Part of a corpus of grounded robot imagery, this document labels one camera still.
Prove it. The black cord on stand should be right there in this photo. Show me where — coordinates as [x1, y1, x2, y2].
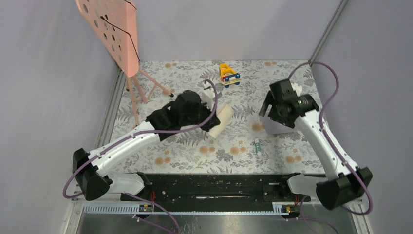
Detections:
[100, 0, 141, 63]

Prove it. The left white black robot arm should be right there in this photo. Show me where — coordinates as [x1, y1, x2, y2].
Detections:
[71, 87, 221, 201]

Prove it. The purple cable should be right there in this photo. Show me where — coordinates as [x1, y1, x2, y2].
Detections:
[287, 61, 375, 234]
[62, 79, 219, 234]

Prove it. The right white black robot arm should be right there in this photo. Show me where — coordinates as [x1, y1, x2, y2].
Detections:
[259, 79, 373, 210]

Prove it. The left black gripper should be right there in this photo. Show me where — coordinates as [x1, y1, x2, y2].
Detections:
[181, 99, 221, 132]

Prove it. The floral patterned table mat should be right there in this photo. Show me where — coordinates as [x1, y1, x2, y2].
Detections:
[115, 60, 324, 174]

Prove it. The grey lavender envelope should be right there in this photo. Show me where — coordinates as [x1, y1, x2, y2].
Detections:
[259, 116, 296, 135]

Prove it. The green white glue stick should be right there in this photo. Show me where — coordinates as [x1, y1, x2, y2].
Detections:
[254, 138, 263, 156]

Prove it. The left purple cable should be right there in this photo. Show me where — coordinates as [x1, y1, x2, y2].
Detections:
[62, 79, 219, 234]

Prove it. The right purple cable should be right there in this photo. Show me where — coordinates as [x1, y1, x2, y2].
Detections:
[287, 61, 375, 234]

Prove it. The pink perforated music stand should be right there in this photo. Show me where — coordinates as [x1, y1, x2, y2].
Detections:
[75, 0, 174, 117]

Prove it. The beige lined letter paper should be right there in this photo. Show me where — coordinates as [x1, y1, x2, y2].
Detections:
[208, 104, 234, 138]

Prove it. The yellow blue toy car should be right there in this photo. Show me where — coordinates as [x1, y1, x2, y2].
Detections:
[219, 63, 241, 88]

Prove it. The white slotted cable duct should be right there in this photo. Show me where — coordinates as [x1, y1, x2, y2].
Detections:
[83, 202, 292, 215]

